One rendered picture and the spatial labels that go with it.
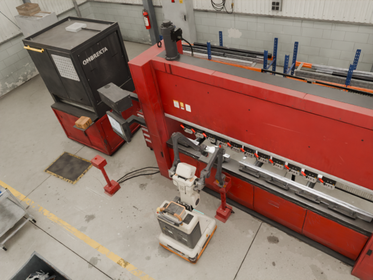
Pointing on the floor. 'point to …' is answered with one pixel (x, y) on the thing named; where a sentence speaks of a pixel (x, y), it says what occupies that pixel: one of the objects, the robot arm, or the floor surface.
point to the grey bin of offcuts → (39, 270)
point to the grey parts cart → (10, 214)
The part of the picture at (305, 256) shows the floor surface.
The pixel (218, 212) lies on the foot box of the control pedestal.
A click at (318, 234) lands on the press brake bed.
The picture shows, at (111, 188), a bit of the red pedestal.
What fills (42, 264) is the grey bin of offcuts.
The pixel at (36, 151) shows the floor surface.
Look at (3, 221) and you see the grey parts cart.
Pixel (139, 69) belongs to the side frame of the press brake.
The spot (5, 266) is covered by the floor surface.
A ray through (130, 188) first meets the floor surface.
